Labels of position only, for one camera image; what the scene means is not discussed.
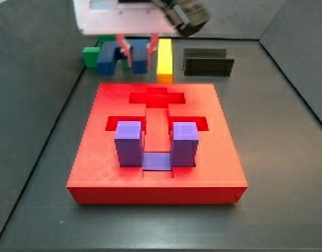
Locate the white gripper mounting plate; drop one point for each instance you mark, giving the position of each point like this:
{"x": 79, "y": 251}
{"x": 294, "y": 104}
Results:
{"x": 111, "y": 17}

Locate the blue U-shaped block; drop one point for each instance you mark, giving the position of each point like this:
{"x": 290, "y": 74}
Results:
{"x": 110, "y": 55}

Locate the black fixture block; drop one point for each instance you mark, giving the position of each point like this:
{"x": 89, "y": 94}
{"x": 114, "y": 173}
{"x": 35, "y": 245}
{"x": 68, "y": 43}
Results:
{"x": 206, "y": 62}

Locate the red base board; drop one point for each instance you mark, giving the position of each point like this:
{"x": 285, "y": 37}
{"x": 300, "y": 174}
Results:
{"x": 99, "y": 182}

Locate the yellow long bar block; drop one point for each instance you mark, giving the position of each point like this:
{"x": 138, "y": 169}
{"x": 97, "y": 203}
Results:
{"x": 165, "y": 68}

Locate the green stepped block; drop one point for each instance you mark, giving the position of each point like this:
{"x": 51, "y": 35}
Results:
{"x": 90, "y": 53}

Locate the purple U-shaped block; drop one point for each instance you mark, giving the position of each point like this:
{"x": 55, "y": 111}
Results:
{"x": 155, "y": 150}

